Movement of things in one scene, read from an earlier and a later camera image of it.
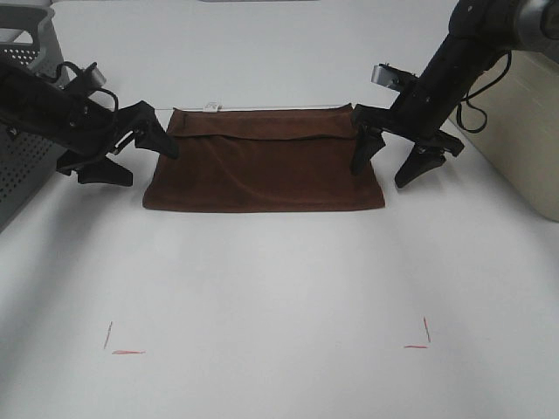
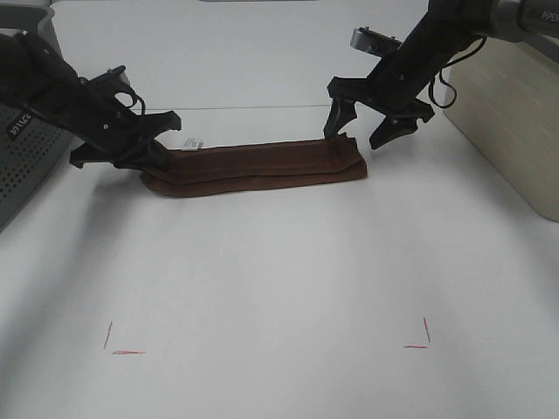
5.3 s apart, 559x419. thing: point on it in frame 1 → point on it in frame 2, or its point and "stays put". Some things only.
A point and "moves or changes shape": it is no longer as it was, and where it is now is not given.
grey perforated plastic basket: x=29 y=34 stays put
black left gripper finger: x=149 y=133 → x=165 y=121
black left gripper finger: x=106 y=171 → x=152 y=157
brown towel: x=262 y=159 moves or changes shape
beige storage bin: x=521 y=136 stays put
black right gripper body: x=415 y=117 → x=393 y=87
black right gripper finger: x=420 y=160 → x=392 y=127
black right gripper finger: x=369 y=141 → x=341 y=113
